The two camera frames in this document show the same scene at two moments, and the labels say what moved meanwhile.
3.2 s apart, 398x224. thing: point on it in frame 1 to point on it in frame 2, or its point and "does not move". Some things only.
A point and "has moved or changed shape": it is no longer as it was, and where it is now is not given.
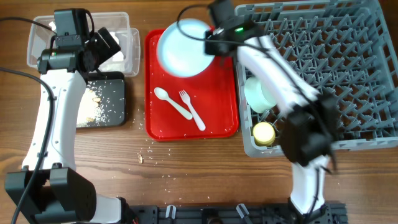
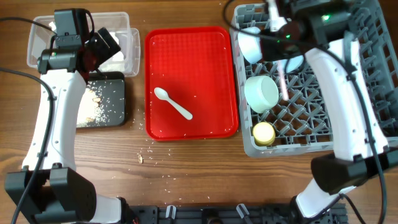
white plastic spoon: (161, 93) does not move
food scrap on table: (140, 159) does not move
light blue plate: (181, 48) to (293, 63)
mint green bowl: (258, 96) does not move
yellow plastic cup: (263, 134) does not move
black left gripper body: (101, 50) does not move
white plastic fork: (185, 97) has moved or changed shape
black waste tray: (111, 94) does not move
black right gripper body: (216, 43) to (273, 47)
